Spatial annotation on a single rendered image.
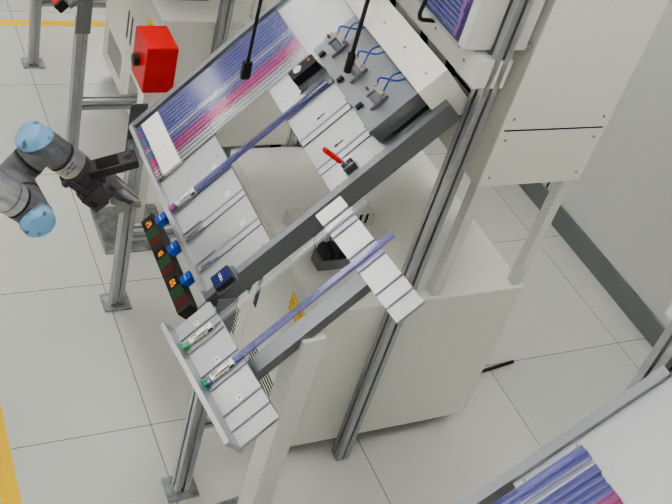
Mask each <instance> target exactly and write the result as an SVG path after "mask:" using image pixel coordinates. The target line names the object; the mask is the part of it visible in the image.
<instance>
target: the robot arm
mask: <svg viewBox="0 0 672 504"><path fill-rule="evenodd" d="M14 142H15V145H16V146H17V148H16V149H15V150H14V151H13V152H12V153H11V154H10V155H9V156H8V157H7V158H6V159H5V160H4V161H3V162H2V163H1V164H0V213H2V214H3V215H5V216H7V217H9V218H10V219H12V220H14V221H16V222H17V223H18V224H19V227H20V229H21V230H23V232H24V233H25V234H26V235H27V236H29V237H32V238H39V237H43V236H45V235H47V234H48V233H49V232H51V230H53V228H54V227H55V224H56V217H55V215H54V213H53V209H52V207H51V206H50V205H49V203H48V202H47V200H46V198H45V196H44V194H43V193H42V191H41V189H40V187H39V186H38V184H37V182H36V180H35V179H36V178H37V177H38V176H39V175H40V174H41V173H42V172H43V170H44V169H45V168H46V167H47V168H49V169H50V170H52V171H54V172H55V173H56V174H58V175H59V178H60V180H61V184H62V186H63V187H65V188H67V187H70V188H71V189H73V190H74V191H76V194H77V195H78V196H79V197H80V198H79V197H78V196H77V197H78V198H79V199H80V200H81V202H82V203H83V204H85V205H86V206H88V207H89V208H91V209H92V210H94V211H95V212H98V211H99V210H100V209H102V208H104V207H105V206H106V205H107V204H109V200H110V203H111V204H112V205H115V208H114V210H113V212H114V213H115V214H120V213H122V212H124V211H126V210H128V209H129V208H131V207H136V208H140V207H141V202H140V200H139V197H138V196H137V195H136V194H135V193H134V192H133V191H132V190H131V188H130V187H128V186H127V184H126V183H125V182H124V181H123V180H122V179H121V178H120V177H119V176H117V175H116V174H117V173H121V172H125V171H128V170H132V169H136V168H138V167H139V162H138V159H137V156H136V153H135V150H134V149H130V150H127V151H123V152H119V153H115V154H112V155H108V156H104V157H100V158H97V159H93V160H90V158H89V157H88V156H86V155H85V154H84V152H82V151H81V150H80V149H78V148H77V147H75V146H74V145H73V144H71V143H69V142H68V141H67V140H65V139H64V138H63V137H61V136H60V135H58V134H57V133H56V132H54V130H53V129H51V128H50V127H47V126H45V125H44V124H42V123H41V122H39V121H37V120H30V121H27V122H25V123H24V124H23V125H22V126H21V127H20V128H19V131H18V132H17V133H16V135H15V138H14ZM81 195H82V196H81Z"/></svg>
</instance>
